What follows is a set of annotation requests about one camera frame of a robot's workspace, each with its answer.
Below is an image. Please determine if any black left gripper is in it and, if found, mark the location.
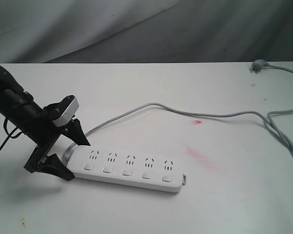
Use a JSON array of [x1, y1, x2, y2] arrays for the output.
[[24, 103, 90, 181]]

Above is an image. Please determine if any white five-outlet power strip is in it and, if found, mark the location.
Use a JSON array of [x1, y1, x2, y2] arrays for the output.
[[66, 146, 187, 193]]

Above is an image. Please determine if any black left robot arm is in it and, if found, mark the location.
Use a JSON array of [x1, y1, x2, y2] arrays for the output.
[[0, 66, 90, 181]]

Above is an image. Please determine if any grey power plug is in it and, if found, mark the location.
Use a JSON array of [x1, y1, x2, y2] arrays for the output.
[[250, 59, 269, 74]]

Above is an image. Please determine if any grey backdrop cloth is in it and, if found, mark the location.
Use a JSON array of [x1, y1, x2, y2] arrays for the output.
[[0, 0, 293, 63]]

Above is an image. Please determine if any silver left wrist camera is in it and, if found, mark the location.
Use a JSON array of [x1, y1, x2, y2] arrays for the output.
[[49, 95, 79, 127]]

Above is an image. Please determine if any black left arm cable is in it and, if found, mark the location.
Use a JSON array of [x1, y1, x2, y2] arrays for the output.
[[0, 117, 27, 161]]

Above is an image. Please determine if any grey power cord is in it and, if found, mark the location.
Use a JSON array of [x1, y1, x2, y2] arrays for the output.
[[64, 102, 293, 180]]

